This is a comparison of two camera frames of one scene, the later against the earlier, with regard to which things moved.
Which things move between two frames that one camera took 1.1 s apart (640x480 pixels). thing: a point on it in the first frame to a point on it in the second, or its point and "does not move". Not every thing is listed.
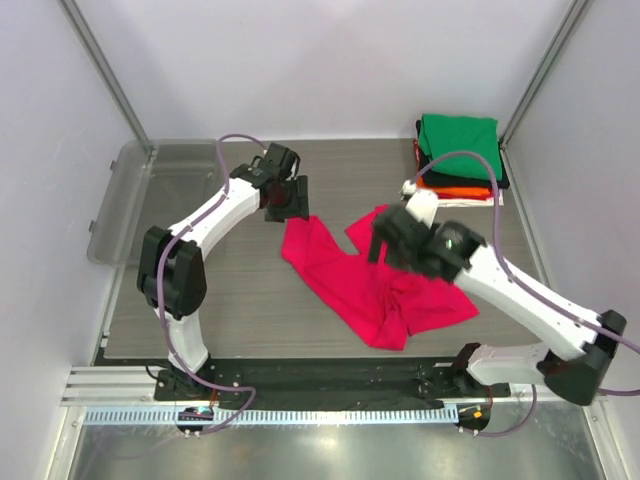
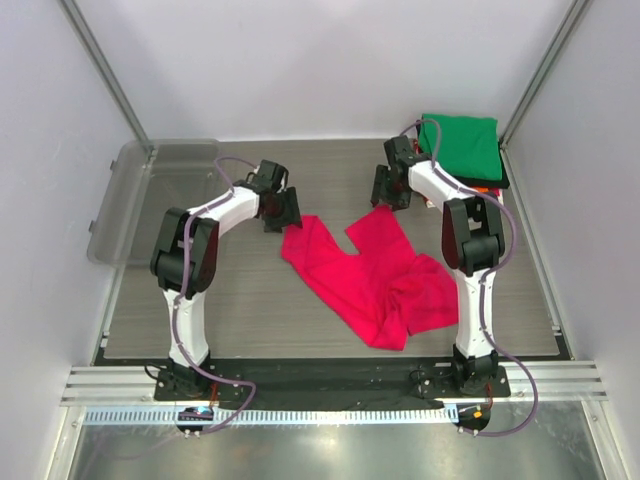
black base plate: (324, 383) does not move
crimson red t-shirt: (383, 302) does not move
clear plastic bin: (152, 183) does not move
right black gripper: (375, 247) to (400, 201)
